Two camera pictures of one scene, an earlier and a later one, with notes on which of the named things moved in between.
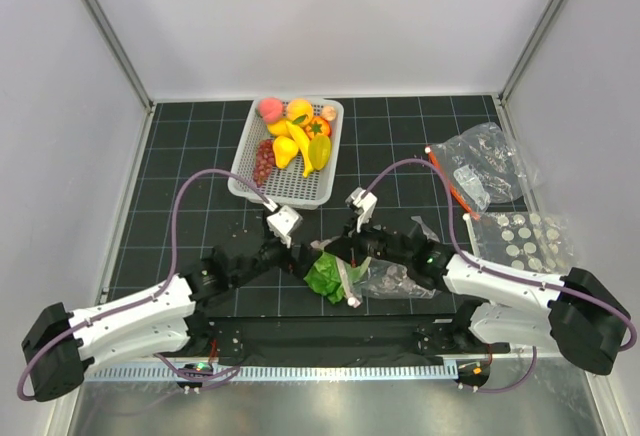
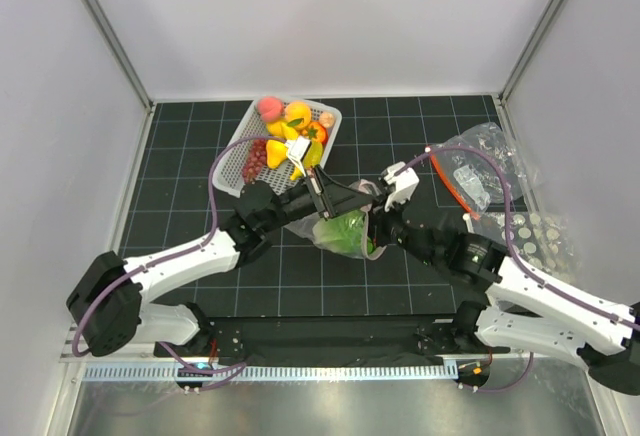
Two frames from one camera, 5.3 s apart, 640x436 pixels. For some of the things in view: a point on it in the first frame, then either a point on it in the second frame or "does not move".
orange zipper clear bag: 481,169 does not move
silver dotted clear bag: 523,240 does not move
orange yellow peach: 299,112 does not move
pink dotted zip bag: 380,279 -> 346,234
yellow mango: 279,128 does not move
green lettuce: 326,278 -> 344,233
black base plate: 337,339 does not move
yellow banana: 303,143 -> 296,173
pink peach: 270,109 does not move
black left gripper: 305,256 -> 335,198
